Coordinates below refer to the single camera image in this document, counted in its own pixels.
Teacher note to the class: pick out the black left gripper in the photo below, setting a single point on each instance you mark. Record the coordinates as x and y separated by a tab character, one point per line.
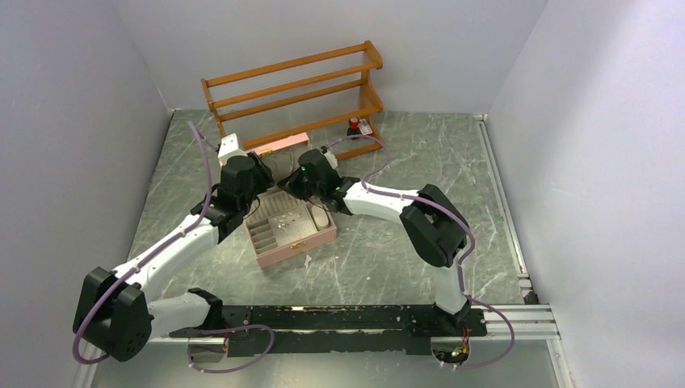
262	172

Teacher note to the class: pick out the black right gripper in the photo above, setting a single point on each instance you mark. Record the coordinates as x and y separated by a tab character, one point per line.
291	184

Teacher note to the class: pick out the pink jewelry box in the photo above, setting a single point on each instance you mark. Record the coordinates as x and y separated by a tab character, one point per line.
279	225

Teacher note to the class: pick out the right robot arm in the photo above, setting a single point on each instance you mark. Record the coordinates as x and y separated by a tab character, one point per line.
437	231

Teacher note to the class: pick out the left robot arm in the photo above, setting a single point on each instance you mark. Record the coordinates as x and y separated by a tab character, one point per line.
120	310

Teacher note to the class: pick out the cream watch pillow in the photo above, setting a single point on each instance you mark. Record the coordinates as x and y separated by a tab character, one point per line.
320	218

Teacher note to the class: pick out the red black stamp on shelf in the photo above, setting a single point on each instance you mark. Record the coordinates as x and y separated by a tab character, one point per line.
353	127

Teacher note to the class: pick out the red white small box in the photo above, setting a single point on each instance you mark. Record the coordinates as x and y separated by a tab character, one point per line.
365	128

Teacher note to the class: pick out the wooden shelf rack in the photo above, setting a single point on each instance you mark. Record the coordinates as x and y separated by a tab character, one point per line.
297	96

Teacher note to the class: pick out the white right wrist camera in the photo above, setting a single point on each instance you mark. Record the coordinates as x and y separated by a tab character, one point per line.
330	158

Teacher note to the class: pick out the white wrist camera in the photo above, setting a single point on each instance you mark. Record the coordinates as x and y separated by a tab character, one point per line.
330	158
229	147

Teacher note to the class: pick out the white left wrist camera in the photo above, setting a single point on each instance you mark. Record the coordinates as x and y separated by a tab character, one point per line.
229	147

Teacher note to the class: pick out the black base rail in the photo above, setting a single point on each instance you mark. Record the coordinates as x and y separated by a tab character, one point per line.
412	329

